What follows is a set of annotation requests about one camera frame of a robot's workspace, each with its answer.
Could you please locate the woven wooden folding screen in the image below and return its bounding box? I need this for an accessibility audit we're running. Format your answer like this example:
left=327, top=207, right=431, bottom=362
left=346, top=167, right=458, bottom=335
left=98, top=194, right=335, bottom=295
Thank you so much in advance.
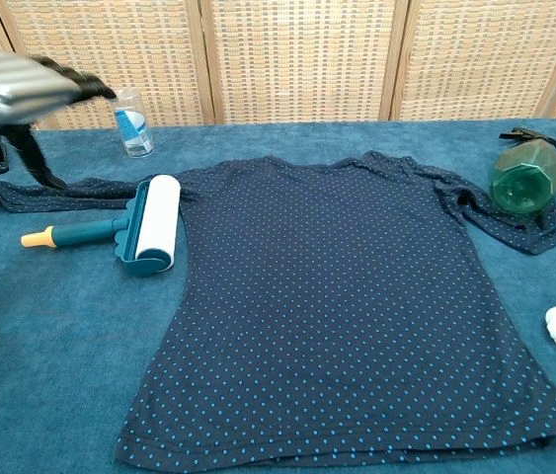
left=0, top=0, right=556, bottom=137

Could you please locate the navy polka dot shirt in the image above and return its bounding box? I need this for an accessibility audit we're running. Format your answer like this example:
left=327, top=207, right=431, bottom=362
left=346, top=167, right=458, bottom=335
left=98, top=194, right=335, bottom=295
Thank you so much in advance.
left=0, top=150, right=556, bottom=470

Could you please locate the blue table cover cloth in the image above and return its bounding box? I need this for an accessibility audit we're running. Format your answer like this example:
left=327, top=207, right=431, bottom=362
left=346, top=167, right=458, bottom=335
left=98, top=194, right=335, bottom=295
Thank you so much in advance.
left=0, top=117, right=556, bottom=474

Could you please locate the clear cylinder blue label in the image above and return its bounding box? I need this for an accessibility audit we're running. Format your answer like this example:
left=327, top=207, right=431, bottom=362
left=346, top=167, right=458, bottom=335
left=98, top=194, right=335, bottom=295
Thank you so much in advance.
left=111, top=88, right=155, bottom=159

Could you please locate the green spray bottle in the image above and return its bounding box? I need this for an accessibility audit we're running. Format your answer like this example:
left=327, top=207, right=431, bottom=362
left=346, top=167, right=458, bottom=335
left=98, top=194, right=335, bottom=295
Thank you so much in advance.
left=488, top=126, right=556, bottom=215

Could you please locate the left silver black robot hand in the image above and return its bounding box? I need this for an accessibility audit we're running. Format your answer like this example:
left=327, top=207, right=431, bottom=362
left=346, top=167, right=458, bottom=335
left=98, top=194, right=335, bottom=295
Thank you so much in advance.
left=0, top=50, right=116, bottom=192

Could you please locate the teal white lint roller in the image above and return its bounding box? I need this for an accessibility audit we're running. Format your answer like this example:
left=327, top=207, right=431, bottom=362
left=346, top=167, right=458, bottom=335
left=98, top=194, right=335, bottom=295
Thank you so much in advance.
left=20, top=174, right=182, bottom=278

